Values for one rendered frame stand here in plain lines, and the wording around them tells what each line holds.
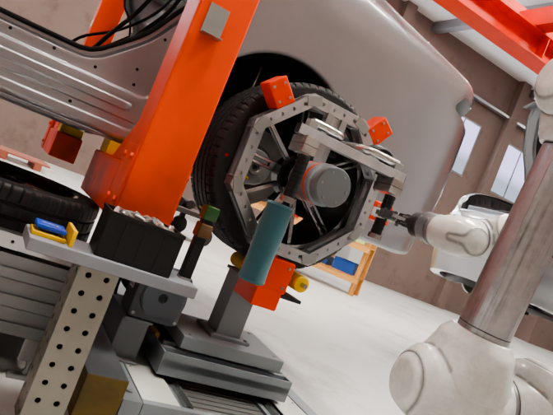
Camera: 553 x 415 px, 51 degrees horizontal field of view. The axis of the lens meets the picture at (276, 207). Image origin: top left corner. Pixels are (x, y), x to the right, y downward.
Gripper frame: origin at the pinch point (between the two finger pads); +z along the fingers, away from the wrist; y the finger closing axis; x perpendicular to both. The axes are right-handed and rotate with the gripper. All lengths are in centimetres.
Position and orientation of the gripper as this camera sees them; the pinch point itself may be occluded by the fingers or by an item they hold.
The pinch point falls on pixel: (383, 214)
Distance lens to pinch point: 189.2
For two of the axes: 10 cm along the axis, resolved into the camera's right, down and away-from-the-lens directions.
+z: -4.3, -1.6, 8.9
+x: 3.7, -9.3, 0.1
